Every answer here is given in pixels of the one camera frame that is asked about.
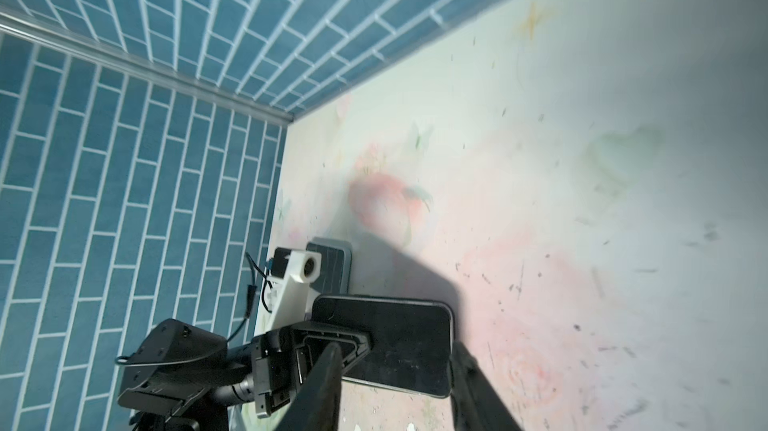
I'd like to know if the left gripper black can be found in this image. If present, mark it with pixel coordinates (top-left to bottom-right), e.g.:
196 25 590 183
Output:
250 321 372 418

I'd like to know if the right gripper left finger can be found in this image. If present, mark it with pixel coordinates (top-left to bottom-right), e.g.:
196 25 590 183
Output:
276 345 342 431

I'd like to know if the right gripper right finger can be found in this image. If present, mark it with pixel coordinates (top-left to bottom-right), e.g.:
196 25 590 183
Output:
449 341 522 431

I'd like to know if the blue phone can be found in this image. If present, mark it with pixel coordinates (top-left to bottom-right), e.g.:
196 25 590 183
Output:
306 237 352 295

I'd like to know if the black phone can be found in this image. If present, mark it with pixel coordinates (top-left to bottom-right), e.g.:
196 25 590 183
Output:
311 295 455 399

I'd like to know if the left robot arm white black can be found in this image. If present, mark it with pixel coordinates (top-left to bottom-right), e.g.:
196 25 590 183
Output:
117 319 371 430

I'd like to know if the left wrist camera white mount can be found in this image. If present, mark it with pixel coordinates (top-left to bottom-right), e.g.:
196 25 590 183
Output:
254 247 322 336

